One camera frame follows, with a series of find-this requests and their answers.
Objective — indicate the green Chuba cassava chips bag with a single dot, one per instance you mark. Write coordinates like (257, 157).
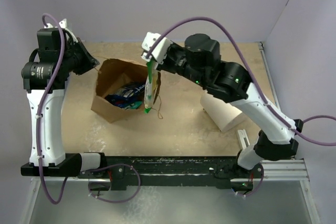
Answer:
(150, 86)

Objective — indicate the aluminium table frame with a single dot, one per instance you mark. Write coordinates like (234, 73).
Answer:
(125, 88)

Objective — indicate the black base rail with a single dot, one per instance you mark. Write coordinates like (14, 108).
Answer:
(221, 172)

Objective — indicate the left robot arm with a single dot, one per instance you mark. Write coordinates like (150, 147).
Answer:
(45, 79)

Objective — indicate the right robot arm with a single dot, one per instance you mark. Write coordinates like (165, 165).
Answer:
(199, 61)

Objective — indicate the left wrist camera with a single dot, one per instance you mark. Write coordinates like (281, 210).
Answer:
(63, 24)

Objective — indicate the small aluminium bracket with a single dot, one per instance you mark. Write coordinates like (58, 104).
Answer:
(243, 139)

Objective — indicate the blue snack packet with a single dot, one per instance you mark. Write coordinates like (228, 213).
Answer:
(128, 97)

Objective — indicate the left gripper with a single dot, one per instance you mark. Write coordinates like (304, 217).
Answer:
(90, 62)

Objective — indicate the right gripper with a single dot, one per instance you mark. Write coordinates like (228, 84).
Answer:
(165, 65)

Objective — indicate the brown paper bag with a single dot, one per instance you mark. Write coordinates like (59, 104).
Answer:
(113, 75)

